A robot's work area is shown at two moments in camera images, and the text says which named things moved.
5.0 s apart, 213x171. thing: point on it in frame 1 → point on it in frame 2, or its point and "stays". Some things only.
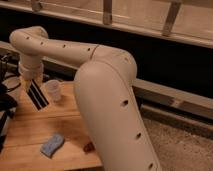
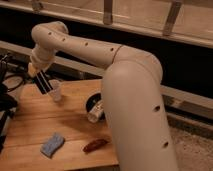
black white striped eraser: [37, 96] → [43, 82]
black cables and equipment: [8, 99] stays
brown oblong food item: [89, 148] stays
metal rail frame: [190, 21] stays
